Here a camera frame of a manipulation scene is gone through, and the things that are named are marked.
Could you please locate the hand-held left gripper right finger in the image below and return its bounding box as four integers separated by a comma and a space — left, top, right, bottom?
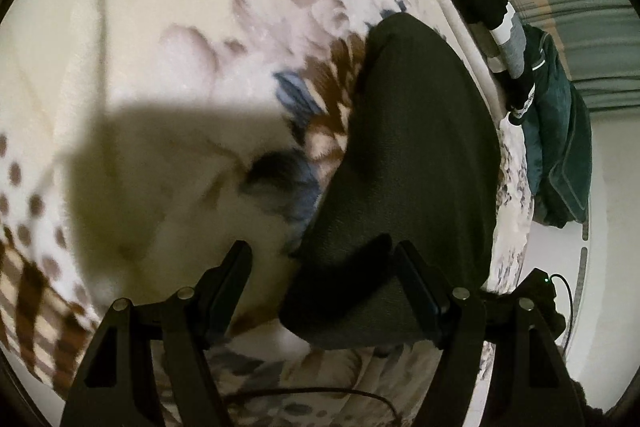
394, 240, 587, 427

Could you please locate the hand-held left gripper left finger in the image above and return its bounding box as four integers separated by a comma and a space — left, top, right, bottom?
60, 239, 253, 427

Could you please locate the dark green garment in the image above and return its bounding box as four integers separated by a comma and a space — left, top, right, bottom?
520, 26, 594, 229

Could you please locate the dark garment with white band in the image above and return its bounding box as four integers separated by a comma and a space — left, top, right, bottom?
506, 72, 537, 128

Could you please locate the grey curtain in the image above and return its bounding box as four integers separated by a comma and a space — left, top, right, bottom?
515, 0, 640, 112

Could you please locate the floral blanket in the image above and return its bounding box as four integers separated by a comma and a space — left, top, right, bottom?
0, 0, 533, 427

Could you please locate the black grey colour-block garment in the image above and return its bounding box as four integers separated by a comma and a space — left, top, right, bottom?
456, 0, 527, 78

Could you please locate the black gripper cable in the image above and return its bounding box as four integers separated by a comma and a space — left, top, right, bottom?
547, 273, 576, 354
220, 386, 403, 427

